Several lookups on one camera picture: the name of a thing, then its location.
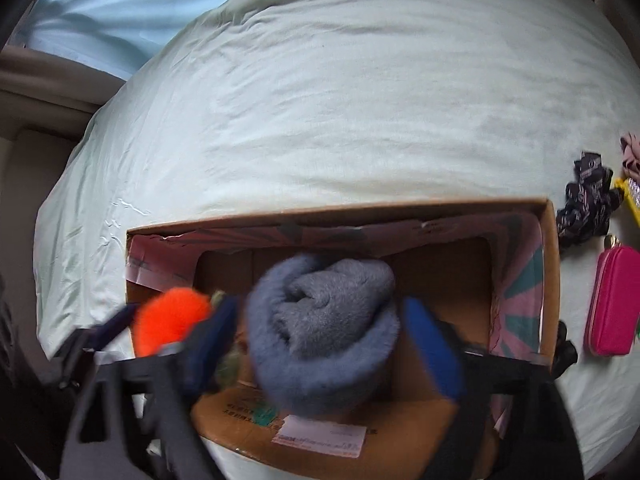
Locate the orange fluffy pompom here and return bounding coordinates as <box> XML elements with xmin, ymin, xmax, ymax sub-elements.
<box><xmin>131</xmin><ymin>287</ymin><xmax>212</xmax><ymax>358</ymax></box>

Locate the plain black scrunchie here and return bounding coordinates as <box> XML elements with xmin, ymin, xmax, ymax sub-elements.
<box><xmin>551</xmin><ymin>320</ymin><xmax>578</xmax><ymax>379</ymax></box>

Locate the magenta zip pouch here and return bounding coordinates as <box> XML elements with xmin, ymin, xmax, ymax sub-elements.
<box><xmin>585</xmin><ymin>234</ymin><xmax>639</xmax><ymax>358</ymax></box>

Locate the grey-blue fuzzy sock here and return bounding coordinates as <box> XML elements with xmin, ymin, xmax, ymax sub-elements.
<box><xmin>245</xmin><ymin>254</ymin><xmax>400</xmax><ymax>418</ymax></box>

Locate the pink fabric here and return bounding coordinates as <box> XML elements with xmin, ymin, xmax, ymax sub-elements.
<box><xmin>620</xmin><ymin>132</ymin><xmax>640</xmax><ymax>183</ymax></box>

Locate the silver glitter yellow sponge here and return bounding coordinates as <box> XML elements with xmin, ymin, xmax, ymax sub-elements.
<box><xmin>614</xmin><ymin>178</ymin><xmax>640</xmax><ymax>226</ymax></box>

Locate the cardboard box patterned lining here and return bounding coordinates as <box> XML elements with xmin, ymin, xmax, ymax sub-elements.
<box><xmin>126</xmin><ymin>198</ymin><xmax>560</xmax><ymax>479</ymax></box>

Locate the beige headboard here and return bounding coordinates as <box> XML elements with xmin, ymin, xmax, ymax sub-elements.
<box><xmin>1</xmin><ymin>128</ymin><xmax>76</xmax><ymax>370</ymax></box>

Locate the brown left curtain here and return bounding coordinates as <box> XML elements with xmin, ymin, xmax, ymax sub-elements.
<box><xmin>0</xmin><ymin>46</ymin><xmax>124</xmax><ymax>140</ymax></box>

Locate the light blue hanging cloth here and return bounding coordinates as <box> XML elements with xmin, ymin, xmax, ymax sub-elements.
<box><xmin>10</xmin><ymin>0</ymin><xmax>227</xmax><ymax>80</ymax></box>

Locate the pale green bed sheet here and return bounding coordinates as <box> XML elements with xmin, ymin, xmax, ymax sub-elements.
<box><xmin>34</xmin><ymin>0</ymin><xmax>639</xmax><ymax>354</ymax></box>

